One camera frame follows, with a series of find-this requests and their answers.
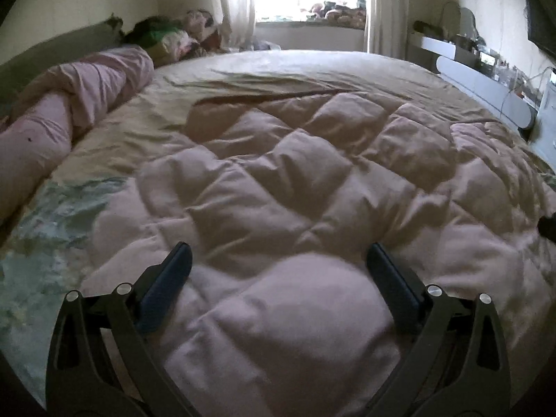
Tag grey rounded dresser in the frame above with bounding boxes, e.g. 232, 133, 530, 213
436, 56, 536, 130

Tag grey padded headboard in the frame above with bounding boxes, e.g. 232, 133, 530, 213
1, 14, 123, 118

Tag white chest of drawers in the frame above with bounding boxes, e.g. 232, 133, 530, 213
530, 69, 556, 170

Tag black wall television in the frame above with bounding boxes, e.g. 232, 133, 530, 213
526, 0, 556, 59

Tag arched vanity mirror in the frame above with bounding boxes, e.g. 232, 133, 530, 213
440, 1, 478, 41

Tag white cable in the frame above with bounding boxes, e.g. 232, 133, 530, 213
498, 66, 556, 116

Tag sheer white curtain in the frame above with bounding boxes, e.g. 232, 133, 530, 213
212, 0, 255, 48
364, 0, 410, 59

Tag right sheer white curtain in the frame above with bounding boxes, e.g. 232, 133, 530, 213
364, 0, 410, 59

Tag plush toys on windowsill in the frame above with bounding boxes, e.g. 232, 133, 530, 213
305, 1, 367, 30

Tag rolled pink duvet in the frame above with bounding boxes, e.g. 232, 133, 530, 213
1, 46, 155, 220

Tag left sheer white curtain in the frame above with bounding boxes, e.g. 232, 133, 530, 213
212, 0, 255, 48

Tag pile of mixed clothes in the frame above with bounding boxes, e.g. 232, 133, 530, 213
122, 9, 224, 68

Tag tan bed sheet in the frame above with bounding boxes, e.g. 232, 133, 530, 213
47, 49, 549, 184

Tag grey vanity table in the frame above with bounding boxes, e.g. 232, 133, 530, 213
406, 32, 477, 72

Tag light teal patterned blanket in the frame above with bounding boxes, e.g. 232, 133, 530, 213
1, 178, 124, 405

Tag pink quilted coat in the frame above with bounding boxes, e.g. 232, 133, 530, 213
81, 93, 555, 416

